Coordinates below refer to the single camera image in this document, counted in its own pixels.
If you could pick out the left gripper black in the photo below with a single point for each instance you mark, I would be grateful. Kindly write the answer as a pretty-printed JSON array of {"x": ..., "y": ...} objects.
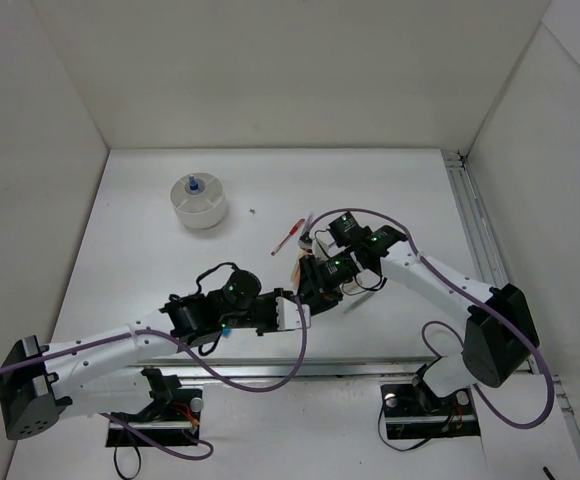
[{"x": 245, "y": 308}]

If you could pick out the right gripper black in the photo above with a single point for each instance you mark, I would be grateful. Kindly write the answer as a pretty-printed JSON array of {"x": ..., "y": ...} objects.
[{"x": 308, "y": 248}]

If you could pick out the small glue bottle blue cap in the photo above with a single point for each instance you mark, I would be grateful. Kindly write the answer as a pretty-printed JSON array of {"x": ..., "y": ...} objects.
[{"x": 192, "y": 185}]

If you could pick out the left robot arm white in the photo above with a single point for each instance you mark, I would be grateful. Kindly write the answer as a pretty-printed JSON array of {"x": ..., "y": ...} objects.
[{"x": 42, "y": 384}]

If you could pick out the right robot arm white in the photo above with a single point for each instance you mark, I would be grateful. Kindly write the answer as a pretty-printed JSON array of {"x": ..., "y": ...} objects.
[{"x": 499, "y": 331}]

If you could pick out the orange highlighter stick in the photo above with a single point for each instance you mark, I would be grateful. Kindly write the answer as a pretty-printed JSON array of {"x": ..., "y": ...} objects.
[{"x": 296, "y": 274}]

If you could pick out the yellow highlighter stick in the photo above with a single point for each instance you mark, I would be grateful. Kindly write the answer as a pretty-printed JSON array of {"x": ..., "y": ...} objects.
[{"x": 299, "y": 255}]

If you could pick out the red gel pen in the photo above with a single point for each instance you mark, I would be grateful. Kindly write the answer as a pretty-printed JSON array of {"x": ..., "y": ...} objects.
[{"x": 294, "y": 229}]

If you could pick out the white round desk organizer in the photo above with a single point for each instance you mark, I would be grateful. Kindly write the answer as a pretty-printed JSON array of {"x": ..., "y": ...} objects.
[{"x": 204, "y": 210}]

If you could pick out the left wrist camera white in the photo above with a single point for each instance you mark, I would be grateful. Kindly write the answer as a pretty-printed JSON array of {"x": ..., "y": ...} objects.
[{"x": 290, "y": 316}]

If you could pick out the aluminium rail front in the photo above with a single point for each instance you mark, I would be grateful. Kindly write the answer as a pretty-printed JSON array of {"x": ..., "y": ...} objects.
[{"x": 260, "y": 371}]

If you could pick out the aluminium rail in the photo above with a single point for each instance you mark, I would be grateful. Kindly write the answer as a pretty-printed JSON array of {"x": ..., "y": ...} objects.
[
  {"x": 260, "y": 371},
  {"x": 487, "y": 258}
]

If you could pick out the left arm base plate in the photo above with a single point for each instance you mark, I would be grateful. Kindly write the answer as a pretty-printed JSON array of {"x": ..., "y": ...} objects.
[{"x": 175, "y": 424}]

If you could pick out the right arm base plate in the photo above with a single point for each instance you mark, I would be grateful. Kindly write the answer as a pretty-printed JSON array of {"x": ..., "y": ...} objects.
[{"x": 403, "y": 418}]

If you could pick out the aluminium rail right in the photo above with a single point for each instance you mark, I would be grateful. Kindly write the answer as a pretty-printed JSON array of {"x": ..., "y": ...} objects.
[{"x": 487, "y": 258}]

